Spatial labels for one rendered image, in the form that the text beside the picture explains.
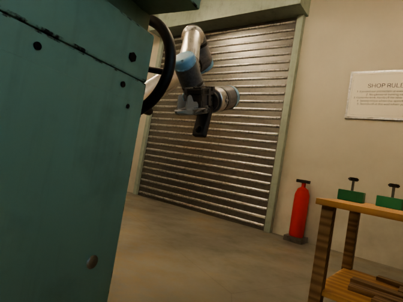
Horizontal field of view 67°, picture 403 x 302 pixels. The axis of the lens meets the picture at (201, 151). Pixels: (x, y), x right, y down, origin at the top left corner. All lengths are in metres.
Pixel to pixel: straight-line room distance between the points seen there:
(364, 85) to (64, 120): 3.06
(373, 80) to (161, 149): 2.66
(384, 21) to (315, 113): 1.03
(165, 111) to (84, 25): 3.94
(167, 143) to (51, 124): 3.84
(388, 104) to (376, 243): 1.23
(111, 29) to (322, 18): 3.31
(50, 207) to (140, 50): 0.29
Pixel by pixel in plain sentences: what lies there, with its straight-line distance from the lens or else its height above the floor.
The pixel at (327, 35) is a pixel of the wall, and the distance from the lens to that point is 3.62.
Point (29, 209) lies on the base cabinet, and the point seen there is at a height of 0.49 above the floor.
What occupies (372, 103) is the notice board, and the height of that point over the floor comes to 1.39.
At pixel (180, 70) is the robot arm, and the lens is 1.16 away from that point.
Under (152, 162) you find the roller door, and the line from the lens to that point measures 4.37.
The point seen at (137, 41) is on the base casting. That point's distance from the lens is 0.56.
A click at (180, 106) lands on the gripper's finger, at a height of 0.75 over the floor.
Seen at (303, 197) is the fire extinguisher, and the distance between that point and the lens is 3.11.
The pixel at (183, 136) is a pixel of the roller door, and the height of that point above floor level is 0.92.
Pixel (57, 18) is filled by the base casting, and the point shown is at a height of 0.73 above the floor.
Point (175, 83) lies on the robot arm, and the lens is 1.60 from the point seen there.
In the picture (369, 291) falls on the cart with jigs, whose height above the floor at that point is 0.20.
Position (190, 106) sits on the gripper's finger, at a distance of 0.94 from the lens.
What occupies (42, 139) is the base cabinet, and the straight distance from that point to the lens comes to 0.44.
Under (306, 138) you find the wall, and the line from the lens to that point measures 3.32.
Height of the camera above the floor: 0.58
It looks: 3 degrees up
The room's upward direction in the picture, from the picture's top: 10 degrees clockwise
